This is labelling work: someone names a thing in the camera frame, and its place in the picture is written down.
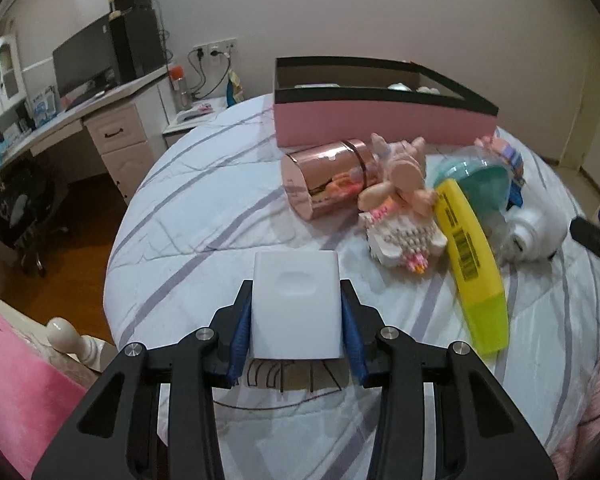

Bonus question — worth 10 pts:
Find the rose gold cylindrical tin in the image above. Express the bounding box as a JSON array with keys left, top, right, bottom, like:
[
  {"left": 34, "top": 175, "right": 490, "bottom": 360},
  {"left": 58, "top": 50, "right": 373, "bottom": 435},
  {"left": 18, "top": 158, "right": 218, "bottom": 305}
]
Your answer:
[{"left": 281, "top": 138, "right": 381, "bottom": 221}]

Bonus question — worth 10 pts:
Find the black office chair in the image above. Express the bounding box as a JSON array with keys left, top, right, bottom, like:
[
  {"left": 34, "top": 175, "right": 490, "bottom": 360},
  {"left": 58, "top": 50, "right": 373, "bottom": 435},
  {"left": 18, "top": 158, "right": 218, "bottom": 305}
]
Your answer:
[{"left": 0, "top": 160, "right": 73, "bottom": 276}]

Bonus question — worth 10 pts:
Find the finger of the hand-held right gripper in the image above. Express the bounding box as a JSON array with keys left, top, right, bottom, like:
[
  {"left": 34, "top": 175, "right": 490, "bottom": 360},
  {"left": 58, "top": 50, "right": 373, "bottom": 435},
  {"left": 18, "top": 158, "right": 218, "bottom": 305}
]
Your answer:
[{"left": 569, "top": 206, "right": 600, "bottom": 296}]

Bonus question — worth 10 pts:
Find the black power cable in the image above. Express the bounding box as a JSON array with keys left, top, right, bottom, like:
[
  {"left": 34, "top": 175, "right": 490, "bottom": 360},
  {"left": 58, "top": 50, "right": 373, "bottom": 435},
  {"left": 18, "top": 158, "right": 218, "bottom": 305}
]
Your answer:
[{"left": 187, "top": 50, "right": 231, "bottom": 101}]

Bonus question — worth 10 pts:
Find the white power adapter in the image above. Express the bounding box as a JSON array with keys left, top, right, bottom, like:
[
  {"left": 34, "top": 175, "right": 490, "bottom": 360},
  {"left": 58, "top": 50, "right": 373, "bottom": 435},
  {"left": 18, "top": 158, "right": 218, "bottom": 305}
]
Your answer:
[{"left": 250, "top": 251, "right": 346, "bottom": 361}]

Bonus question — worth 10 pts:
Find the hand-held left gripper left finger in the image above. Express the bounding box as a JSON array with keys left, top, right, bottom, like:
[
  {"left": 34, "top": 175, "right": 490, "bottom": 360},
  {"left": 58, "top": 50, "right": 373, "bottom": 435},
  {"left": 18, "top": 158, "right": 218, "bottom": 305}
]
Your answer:
[{"left": 31, "top": 280, "right": 253, "bottom": 480}]

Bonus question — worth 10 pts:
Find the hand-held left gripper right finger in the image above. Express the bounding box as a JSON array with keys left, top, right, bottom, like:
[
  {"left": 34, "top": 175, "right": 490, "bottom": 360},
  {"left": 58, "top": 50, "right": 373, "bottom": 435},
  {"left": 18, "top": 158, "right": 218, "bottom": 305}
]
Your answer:
[{"left": 340, "top": 280, "right": 553, "bottom": 480}]

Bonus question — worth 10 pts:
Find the white plastic gadget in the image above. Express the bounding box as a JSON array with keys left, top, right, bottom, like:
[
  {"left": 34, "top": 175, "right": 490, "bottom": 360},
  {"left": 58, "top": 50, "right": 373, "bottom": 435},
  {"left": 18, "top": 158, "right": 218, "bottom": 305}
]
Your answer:
[{"left": 505, "top": 180, "right": 568, "bottom": 263}]

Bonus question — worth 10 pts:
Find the black computer monitor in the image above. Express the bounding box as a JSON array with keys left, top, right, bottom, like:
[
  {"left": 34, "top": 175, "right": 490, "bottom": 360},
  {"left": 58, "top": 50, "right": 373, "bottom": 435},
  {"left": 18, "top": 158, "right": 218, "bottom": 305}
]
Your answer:
[{"left": 52, "top": 12, "right": 118, "bottom": 98}]

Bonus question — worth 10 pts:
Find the white desk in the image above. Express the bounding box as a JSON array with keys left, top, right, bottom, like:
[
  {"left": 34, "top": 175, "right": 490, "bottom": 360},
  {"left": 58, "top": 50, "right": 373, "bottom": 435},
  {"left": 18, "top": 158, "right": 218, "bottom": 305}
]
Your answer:
[{"left": 0, "top": 65, "right": 173, "bottom": 203}]

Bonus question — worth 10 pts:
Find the white wall socket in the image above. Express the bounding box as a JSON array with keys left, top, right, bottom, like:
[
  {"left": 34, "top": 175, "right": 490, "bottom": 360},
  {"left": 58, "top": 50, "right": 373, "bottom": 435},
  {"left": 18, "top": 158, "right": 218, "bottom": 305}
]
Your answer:
[{"left": 194, "top": 37, "right": 238, "bottom": 61}]

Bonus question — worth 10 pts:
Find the white glass door cabinet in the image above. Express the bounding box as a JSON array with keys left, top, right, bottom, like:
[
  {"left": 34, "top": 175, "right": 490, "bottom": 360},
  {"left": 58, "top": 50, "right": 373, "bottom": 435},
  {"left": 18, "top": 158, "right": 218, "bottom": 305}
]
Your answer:
[{"left": 0, "top": 35, "right": 28, "bottom": 116}]

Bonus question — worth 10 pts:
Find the white bedpost knob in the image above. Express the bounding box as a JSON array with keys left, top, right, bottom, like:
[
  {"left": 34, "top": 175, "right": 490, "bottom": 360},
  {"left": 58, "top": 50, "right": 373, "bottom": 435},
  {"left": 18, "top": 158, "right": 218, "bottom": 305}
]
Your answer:
[{"left": 45, "top": 316, "right": 116, "bottom": 373}]

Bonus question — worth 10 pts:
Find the pink fluffy cloth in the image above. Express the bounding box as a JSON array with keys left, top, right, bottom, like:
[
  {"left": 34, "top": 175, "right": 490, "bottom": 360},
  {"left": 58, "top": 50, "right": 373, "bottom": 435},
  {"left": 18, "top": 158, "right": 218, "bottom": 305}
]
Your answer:
[{"left": 0, "top": 285, "right": 88, "bottom": 480}]

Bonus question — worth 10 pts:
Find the pink printed quilt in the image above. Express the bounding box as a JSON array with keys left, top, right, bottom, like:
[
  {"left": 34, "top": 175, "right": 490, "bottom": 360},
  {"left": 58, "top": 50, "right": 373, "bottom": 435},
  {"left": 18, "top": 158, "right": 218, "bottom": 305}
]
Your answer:
[{"left": 550, "top": 340, "right": 600, "bottom": 480}]

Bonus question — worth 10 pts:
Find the pink box with black rim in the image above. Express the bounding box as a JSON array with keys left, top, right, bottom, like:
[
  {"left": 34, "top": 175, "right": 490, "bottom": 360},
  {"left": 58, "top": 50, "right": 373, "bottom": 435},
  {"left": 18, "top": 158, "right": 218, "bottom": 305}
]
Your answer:
[{"left": 272, "top": 56, "right": 500, "bottom": 148}]

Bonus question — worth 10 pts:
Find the blue white box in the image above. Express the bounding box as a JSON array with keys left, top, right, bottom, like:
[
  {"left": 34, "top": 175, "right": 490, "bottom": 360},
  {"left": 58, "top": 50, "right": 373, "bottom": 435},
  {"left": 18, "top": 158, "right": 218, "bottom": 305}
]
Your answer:
[{"left": 30, "top": 89, "right": 58, "bottom": 123}]

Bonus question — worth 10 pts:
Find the yellow highlighter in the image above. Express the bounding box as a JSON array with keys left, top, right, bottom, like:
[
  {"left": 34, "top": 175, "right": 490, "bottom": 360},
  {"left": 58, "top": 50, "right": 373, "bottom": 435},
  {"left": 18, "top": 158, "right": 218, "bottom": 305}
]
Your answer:
[{"left": 433, "top": 178, "right": 510, "bottom": 358}]

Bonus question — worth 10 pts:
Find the white nightstand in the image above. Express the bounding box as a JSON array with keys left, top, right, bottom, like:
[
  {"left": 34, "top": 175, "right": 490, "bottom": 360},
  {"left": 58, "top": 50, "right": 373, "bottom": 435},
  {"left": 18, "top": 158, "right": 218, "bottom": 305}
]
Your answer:
[{"left": 161, "top": 94, "right": 231, "bottom": 148}]

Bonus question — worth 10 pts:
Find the black computer tower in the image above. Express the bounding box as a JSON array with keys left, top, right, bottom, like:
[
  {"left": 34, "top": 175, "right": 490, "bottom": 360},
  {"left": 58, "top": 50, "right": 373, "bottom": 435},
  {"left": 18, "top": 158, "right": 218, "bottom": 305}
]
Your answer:
[{"left": 109, "top": 7, "right": 166, "bottom": 81}]

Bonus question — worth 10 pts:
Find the bottle with orange cap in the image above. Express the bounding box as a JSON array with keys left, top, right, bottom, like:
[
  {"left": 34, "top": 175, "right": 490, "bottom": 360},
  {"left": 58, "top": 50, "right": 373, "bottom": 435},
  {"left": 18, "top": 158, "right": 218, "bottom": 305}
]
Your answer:
[{"left": 169, "top": 66, "right": 190, "bottom": 110}]

